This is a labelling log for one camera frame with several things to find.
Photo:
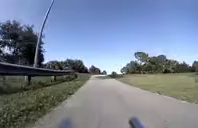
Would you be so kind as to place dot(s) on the metal guardrail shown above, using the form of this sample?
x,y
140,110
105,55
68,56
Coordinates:
x,y
7,68

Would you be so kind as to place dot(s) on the leaning palm trunk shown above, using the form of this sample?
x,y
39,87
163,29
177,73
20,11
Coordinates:
x,y
40,36

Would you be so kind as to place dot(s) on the distant line of trees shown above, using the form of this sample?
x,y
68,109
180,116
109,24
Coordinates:
x,y
153,65

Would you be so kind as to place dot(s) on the grass strip with weeds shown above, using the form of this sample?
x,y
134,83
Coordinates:
x,y
27,106

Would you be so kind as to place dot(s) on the wide grass verge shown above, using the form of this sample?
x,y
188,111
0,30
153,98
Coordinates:
x,y
173,85

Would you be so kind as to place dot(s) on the small distant bush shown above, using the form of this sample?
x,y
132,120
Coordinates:
x,y
113,74

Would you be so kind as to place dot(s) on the grey asphalt path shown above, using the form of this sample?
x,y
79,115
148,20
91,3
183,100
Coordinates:
x,y
113,103

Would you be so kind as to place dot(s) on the row of dark trees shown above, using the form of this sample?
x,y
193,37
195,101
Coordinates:
x,y
17,43

